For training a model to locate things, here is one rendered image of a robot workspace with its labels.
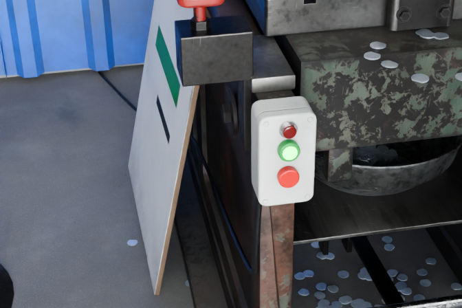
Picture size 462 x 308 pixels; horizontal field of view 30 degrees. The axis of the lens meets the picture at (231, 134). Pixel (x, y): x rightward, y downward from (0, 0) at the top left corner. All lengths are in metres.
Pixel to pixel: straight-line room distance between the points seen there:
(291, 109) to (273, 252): 0.26
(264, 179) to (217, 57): 0.17
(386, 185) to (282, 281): 0.26
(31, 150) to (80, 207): 0.31
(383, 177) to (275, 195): 0.32
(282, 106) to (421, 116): 0.26
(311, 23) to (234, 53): 0.17
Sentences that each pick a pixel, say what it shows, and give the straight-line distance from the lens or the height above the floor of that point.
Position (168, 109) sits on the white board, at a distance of 1.71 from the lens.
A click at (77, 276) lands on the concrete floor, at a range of 1.84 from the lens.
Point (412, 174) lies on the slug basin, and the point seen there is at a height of 0.38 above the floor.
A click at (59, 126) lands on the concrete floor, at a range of 2.38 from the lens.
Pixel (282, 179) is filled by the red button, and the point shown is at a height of 0.54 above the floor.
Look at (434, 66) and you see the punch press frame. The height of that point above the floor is 0.62.
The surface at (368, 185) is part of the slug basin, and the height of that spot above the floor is 0.36.
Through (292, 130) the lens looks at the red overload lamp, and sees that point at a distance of 1.08.
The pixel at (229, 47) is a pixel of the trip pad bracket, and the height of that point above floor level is 0.69.
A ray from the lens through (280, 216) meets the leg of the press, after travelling 1.22.
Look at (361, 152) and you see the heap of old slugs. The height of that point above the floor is 0.32.
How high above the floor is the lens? 1.15
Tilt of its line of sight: 30 degrees down
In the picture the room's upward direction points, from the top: 1 degrees counter-clockwise
